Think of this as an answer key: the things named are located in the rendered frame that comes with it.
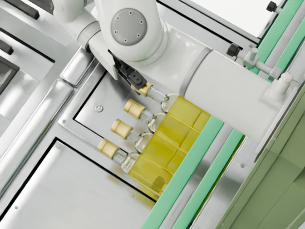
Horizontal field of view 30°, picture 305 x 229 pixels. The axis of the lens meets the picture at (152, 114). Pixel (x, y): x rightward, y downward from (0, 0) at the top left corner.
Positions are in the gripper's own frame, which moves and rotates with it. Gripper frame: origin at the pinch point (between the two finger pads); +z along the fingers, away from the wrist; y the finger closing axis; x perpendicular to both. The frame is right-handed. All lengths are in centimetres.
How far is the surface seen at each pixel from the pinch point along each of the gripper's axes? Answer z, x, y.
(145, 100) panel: 1.3, 0.6, -12.6
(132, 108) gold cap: 4.3, -5.6, 1.6
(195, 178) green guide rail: 27.6, -7.7, 13.4
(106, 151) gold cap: 7.8, -16.8, 1.5
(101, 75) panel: -11.8, -3.5, -11.9
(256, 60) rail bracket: 18.4, 19.0, 16.2
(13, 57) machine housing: -34.3, -17.2, -16.7
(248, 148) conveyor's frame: 30.8, 4.4, 15.5
